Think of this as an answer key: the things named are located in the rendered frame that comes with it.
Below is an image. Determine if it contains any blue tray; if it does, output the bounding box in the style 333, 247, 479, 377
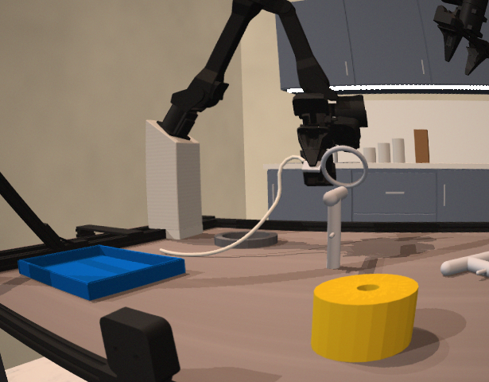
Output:
18, 245, 185, 301

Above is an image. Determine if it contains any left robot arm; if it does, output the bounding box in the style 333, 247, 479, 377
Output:
157, 0, 368, 150

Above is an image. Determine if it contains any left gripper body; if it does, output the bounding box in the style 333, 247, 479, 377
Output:
293, 93, 336, 186

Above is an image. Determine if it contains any white rope with loop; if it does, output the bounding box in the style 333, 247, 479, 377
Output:
160, 146, 368, 256

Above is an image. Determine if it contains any yellow cylinder with center hole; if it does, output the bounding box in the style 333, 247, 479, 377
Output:
311, 274, 418, 362

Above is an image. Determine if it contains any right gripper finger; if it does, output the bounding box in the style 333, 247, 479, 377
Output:
465, 46, 489, 76
437, 25, 463, 62

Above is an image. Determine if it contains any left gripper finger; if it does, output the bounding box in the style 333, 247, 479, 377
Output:
300, 150, 333, 165
297, 127, 331, 167

